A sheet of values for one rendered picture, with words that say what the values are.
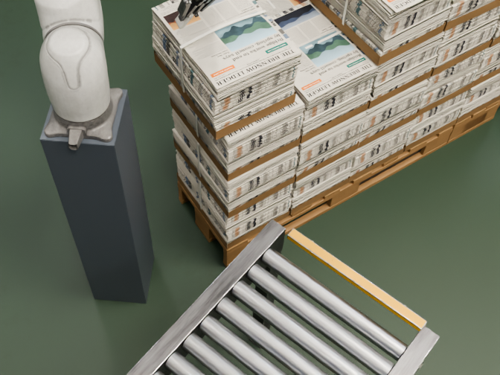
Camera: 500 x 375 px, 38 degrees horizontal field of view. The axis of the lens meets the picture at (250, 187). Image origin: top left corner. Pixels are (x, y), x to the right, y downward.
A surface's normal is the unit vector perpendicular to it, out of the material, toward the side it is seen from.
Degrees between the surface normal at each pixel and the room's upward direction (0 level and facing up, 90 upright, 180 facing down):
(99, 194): 90
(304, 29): 0
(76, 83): 76
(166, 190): 0
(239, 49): 2
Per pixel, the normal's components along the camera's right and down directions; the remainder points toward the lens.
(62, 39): 0.06, -0.46
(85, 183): -0.08, 0.83
